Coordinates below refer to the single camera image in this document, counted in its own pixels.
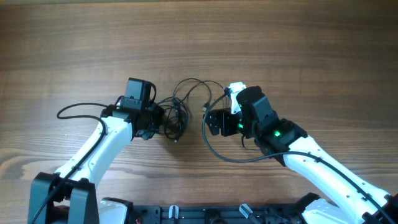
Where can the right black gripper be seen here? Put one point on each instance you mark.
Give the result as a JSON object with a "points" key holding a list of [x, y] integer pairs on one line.
{"points": [[222, 121]]}

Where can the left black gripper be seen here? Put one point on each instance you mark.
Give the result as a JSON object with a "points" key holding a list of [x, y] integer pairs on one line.
{"points": [[159, 112]]}

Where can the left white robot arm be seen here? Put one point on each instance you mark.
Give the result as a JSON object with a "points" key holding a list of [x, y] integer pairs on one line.
{"points": [[69, 194]]}

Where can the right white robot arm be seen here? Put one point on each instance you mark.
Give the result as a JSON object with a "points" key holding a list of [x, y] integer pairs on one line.
{"points": [[353, 199]]}

